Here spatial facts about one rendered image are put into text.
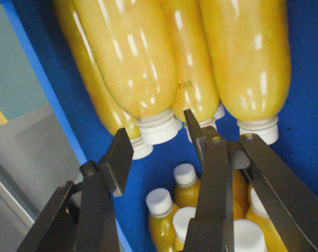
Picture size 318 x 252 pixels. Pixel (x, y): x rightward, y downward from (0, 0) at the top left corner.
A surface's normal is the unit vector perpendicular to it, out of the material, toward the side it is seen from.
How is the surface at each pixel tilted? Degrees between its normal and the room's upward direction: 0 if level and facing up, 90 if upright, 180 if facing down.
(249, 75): 23
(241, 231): 90
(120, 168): 90
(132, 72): 4
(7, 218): 90
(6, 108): 0
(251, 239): 90
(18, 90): 0
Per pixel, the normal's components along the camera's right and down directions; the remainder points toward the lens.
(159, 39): 0.71, 0.03
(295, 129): -0.90, 0.37
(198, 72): 0.18, 0.29
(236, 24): -0.48, 0.44
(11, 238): 0.91, -0.38
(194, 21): 0.41, 0.20
